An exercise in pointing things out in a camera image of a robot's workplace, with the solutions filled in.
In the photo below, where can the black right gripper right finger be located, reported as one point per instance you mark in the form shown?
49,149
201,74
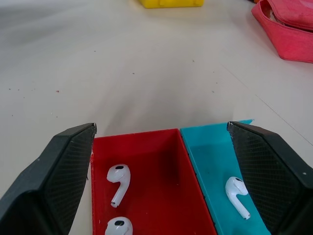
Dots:
274,176

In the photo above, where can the white earbud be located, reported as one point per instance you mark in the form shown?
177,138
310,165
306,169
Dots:
233,191
118,175
118,227

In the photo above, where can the yellow plastic bin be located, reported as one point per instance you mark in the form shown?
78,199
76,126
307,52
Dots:
151,3

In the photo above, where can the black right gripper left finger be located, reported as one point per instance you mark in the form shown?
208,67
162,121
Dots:
36,195

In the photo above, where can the pink fabric zip pouch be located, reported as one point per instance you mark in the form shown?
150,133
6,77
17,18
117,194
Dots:
288,41

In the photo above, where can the red plastic tray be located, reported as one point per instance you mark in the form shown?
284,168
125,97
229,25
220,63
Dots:
151,195

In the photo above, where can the teal plastic tray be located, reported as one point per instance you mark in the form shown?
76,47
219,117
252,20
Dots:
210,171

